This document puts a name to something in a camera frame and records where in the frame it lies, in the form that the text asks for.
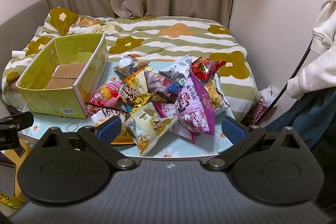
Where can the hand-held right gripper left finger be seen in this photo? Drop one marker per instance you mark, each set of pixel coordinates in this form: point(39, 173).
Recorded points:
point(110, 129)

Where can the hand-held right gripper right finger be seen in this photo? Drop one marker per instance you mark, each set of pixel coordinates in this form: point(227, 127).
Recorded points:
point(233, 130)

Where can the black and white snack packet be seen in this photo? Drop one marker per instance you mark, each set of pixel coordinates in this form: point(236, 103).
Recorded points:
point(105, 112)

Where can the yellow and brown snack packet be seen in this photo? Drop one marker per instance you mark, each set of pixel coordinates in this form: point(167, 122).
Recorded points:
point(134, 98)

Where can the green and white snack packet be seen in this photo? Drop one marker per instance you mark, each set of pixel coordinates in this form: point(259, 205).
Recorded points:
point(149, 129)

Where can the silver potato chip packet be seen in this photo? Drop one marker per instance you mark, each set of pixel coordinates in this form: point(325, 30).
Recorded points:
point(216, 94)

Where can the large purple snack packet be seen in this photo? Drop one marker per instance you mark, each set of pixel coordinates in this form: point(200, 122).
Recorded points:
point(194, 106)

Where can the green cardboard box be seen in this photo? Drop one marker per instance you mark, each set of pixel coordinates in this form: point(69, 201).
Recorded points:
point(47, 98)

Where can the maroon snack packet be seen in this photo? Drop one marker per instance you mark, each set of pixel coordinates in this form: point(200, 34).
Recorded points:
point(157, 79)

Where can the light blue daisy tablecloth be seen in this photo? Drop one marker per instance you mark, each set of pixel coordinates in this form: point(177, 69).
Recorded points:
point(210, 144)

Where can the plastic bag beside bed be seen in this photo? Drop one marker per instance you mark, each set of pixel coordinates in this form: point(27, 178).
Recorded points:
point(260, 111)

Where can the grey box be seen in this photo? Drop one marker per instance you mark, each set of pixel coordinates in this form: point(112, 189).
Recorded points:
point(8, 176)

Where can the rubber band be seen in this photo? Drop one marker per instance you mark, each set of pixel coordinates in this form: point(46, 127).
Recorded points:
point(67, 128)

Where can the white plastic bag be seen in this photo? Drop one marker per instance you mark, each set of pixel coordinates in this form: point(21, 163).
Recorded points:
point(267, 94)

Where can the orange and cream snack packet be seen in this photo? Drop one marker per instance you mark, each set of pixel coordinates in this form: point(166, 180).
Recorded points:
point(137, 81)

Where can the light pink snack packet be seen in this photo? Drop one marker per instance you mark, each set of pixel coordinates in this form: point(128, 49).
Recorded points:
point(165, 109)

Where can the yellow printed bag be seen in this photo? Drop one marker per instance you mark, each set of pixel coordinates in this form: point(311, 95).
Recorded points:
point(8, 201)

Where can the white and orange snack packet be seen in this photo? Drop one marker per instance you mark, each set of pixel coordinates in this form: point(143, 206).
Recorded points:
point(127, 64)

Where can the red snack packet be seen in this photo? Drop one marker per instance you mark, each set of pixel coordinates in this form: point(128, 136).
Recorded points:
point(207, 67)

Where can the teal garment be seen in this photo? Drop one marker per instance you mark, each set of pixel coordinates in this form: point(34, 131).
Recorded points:
point(309, 113)

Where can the small white box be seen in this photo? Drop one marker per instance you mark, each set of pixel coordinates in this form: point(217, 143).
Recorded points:
point(18, 54)

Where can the white and blue snack packet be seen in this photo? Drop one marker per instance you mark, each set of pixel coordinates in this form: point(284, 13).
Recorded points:
point(178, 69)

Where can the white hoodie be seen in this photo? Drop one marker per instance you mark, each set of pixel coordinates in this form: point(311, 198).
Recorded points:
point(315, 69)

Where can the floral striped blanket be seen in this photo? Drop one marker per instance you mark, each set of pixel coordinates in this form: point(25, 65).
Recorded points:
point(162, 37)

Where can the grey bed headboard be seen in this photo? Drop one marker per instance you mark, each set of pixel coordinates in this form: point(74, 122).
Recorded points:
point(21, 19)

